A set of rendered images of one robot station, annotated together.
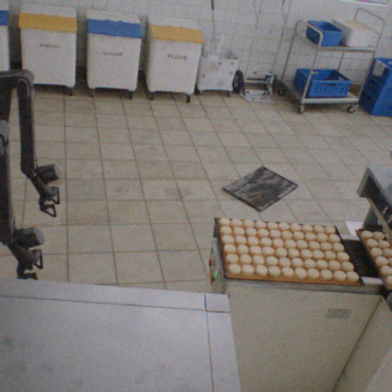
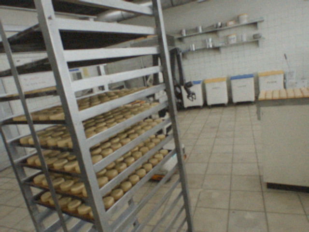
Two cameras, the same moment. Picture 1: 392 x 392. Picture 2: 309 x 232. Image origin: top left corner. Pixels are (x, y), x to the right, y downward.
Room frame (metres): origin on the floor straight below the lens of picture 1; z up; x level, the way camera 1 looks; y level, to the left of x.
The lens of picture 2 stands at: (-0.47, -0.72, 1.34)
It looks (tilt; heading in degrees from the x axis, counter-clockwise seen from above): 14 degrees down; 41
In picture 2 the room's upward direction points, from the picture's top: 10 degrees counter-clockwise
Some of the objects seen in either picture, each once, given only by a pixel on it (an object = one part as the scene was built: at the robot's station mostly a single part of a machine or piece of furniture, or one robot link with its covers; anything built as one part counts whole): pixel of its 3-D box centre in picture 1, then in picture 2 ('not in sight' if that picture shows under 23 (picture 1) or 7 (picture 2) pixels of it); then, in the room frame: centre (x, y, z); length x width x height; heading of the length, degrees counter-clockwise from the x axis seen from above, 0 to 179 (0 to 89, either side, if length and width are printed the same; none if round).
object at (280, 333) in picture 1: (276, 321); (303, 141); (1.73, -0.52, 0.45); 0.70 x 0.34 x 0.90; 100
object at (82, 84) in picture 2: not in sight; (124, 76); (0.13, -0.07, 1.32); 0.64 x 0.03 x 0.03; 9
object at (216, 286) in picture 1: (216, 269); (259, 109); (1.67, -0.16, 0.77); 0.24 x 0.04 x 0.14; 10
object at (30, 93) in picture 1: (27, 126); (180, 66); (1.74, 0.71, 1.28); 0.11 x 0.06 x 0.43; 10
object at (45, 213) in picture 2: not in sight; (90, 182); (0.07, 0.32, 0.78); 0.64 x 0.03 x 0.03; 9
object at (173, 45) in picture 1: (171, 59); (270, 86); (5.38, 0.52, 0.38); 0.64 x 0.54 x 0.77; 16
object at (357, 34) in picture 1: (350, 32); not in sight; (5.93, -1.43, 0.90); 0.44 x 0.36 x 0.20; 27
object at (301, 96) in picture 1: (329, 59); not in sight; (5.86, -1.28, 0.57); 0.85 x 0.58 x 1.13; 115
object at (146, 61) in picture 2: not in sight; (151, 77); (4.28, 3.37, 1.03); 1.40 x 0.90 x 2.05; 108
